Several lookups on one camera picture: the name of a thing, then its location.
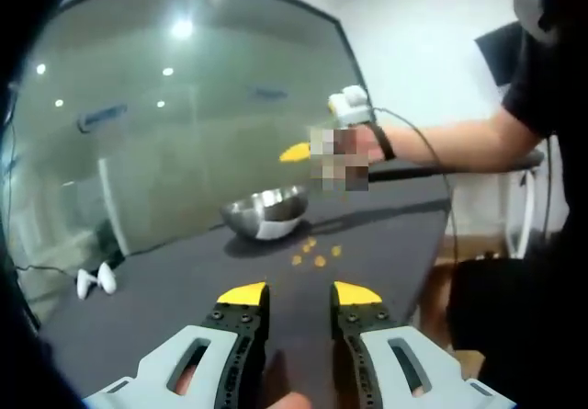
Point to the person's left hand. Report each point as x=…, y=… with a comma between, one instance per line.
x=296, y=401

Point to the blue strip glass sticker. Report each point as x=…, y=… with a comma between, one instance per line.
x=264, y=93

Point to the yellow QQ candies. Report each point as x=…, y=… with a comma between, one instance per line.
x=319, y=260

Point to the person's black shirt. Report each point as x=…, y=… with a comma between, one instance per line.
x=560, y=151

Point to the black wall monitor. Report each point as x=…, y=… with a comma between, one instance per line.
x=500, y=50

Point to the blue logo glass sticker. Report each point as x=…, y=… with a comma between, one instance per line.
x=102, y=117

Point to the white metal frame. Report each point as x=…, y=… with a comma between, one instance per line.
x=521, y=225

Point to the person's black shorts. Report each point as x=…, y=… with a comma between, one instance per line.
x=519, y=308

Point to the black wristband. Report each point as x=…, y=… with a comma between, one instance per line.
x=388, y=144

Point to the person's right hand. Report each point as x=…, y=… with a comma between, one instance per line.
x=376, y=147

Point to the grey worn device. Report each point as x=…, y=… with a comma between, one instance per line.
x=528, y=0

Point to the dark grey table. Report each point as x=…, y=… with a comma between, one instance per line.
x=161, y=298

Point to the stainless steel bowl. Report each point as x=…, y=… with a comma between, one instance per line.
x=264, y=207

